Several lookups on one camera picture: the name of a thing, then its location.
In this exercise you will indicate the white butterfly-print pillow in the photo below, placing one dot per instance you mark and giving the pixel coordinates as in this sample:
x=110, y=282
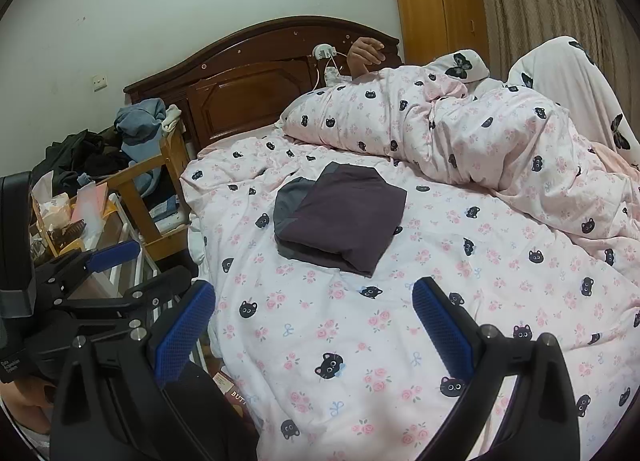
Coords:
x=565, y=81

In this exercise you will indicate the brown book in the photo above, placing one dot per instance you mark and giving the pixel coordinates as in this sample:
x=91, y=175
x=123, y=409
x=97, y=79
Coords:
x=232, y=391

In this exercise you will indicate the light wooden chair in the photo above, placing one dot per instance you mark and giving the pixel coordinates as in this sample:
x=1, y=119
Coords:
x=135, y=191

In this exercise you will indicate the white bedside rack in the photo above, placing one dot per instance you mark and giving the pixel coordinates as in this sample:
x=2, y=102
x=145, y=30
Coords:
x=125, y=218

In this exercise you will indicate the blue clothes pile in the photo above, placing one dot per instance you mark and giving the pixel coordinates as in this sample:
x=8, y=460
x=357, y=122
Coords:
x=140, y=123

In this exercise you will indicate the pink box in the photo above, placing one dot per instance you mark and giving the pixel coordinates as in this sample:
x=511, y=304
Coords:
x=92, y=201

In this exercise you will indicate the dark clothes pile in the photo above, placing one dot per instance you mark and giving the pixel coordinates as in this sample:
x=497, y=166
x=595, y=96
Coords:
x=80, y=156

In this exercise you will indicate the cream cloth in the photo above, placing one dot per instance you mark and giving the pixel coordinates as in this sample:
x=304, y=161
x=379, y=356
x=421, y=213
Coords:
x=172, y=116

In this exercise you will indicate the beige patterned curtain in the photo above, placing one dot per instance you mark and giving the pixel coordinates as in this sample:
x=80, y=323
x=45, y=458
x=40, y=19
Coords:
x=550, y=1

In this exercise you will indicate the pink floral cat duvet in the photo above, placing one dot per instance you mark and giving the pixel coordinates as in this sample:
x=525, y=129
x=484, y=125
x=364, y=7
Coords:
x=475, y=131

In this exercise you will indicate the folded blue clothes stack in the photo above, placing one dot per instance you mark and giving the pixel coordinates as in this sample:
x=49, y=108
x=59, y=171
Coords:
x=167, y=213

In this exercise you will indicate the person's left hand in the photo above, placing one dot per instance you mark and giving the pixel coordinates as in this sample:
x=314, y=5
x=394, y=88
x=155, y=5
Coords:
x=20, y=401

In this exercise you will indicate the dark wooden headboard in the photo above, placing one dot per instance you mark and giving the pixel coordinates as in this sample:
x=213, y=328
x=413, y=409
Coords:
x=235, y=91

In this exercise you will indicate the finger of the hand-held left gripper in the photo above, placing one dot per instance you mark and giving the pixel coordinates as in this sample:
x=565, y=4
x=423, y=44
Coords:
x=150, y=291
x=112, y=256

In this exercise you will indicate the butterfly print pillow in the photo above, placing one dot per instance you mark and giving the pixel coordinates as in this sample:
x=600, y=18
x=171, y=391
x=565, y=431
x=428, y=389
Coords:
x=460, y=66

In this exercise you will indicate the light wooden wardrobe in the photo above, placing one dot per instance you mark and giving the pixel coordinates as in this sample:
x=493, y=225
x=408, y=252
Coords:
x=435, y=1

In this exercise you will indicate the clear plastic snack bag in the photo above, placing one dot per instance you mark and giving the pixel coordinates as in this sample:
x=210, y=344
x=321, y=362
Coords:
x=55, y=211

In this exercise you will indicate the white charger plug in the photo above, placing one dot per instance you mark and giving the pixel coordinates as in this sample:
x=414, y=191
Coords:
x=324, y=51

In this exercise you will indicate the pink floral cat bed sheet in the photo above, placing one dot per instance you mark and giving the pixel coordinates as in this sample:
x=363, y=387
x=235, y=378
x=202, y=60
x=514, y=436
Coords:
x=350, y=341

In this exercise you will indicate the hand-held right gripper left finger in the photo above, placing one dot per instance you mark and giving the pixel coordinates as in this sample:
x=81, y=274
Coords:
x=182, y=331

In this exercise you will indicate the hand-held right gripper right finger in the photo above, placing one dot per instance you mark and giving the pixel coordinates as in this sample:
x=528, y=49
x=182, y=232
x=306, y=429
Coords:
x=442, y=331

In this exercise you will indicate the brown hair claw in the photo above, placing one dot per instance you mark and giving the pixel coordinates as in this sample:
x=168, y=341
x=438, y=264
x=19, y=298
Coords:
x=70, y=233

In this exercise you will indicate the purple grey hooded jacket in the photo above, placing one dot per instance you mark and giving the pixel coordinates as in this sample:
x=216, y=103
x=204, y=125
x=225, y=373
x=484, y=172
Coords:
x=345, y=216

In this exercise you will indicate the white wall socket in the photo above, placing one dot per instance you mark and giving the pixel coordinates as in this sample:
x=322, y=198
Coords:
x=100, y=82

